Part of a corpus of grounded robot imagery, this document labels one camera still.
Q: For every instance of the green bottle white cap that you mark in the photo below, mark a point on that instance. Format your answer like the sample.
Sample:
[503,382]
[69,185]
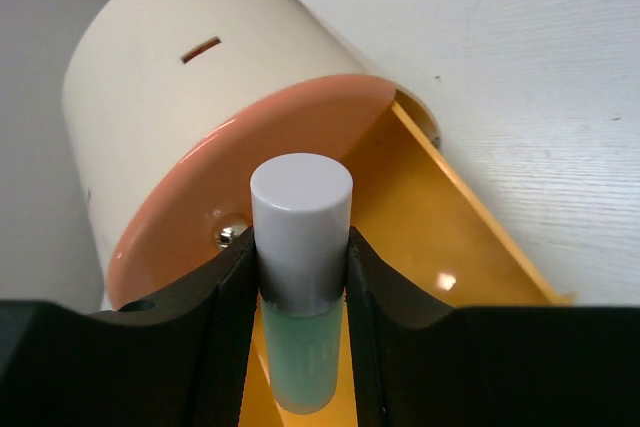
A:
[301,206]

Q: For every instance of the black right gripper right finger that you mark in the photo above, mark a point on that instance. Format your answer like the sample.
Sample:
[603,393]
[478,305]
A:
[417,361]

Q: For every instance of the cream cylindrical drawer organizer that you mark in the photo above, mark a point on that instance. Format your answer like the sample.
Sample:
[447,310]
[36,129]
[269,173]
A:
[150,79]

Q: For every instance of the pink top drawer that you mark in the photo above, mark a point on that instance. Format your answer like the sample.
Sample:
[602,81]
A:
[172,233]

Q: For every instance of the yellow drawer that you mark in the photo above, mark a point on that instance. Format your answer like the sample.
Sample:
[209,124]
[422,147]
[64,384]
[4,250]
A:
[423,221]

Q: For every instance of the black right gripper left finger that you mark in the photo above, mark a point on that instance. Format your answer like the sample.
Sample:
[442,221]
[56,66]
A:
[176,357]

